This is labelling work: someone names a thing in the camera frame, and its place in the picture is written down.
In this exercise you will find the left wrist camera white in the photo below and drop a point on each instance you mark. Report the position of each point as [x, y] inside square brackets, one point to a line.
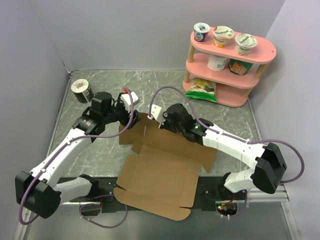
[128, 100]

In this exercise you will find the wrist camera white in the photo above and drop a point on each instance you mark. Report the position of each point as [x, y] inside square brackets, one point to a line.
[128, 100]
[156, 113]

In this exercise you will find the white Chobani yogurt cup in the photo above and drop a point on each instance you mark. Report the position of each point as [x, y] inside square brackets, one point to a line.
[244, 43]

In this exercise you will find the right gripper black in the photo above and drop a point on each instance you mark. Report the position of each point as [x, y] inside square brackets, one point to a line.
[164, 125]

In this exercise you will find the black white can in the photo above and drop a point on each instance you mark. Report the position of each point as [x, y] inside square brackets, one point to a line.
[82, 90]

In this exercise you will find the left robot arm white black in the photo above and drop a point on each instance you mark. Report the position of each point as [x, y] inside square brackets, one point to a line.
[39, 190]

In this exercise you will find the aluminium frame rail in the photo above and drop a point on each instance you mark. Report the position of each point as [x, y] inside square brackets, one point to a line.
[273, 213]

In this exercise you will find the green chips bag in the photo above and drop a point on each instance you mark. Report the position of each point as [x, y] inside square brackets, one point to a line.
[202, 89]

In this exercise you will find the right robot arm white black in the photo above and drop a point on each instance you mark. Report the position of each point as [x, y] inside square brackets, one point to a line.
[266, 165]

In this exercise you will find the white cup middle shelf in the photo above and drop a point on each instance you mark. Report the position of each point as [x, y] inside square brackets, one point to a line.
[216, 63]

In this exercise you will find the pink three-tier shelf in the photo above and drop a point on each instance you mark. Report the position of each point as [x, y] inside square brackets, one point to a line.
[232, 90]

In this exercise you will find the orange Chobani yogurt cup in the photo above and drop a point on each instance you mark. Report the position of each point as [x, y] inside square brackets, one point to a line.
[222, 35]

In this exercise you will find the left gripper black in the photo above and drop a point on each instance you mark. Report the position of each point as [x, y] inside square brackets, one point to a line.
[126, 120]

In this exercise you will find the green orange package middle shelf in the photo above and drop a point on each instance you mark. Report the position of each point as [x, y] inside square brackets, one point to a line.
[239, 67]

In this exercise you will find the blue white yogurt cup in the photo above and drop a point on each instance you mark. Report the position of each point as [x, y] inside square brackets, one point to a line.
[201, 31]

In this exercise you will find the brown cardboard box sheet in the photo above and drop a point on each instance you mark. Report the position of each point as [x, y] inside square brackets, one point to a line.
[161, 176]

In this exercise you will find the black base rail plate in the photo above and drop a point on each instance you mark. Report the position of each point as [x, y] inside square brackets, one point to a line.
[207, 197]

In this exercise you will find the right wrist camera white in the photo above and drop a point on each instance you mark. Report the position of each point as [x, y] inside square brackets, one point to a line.
[156, 113]

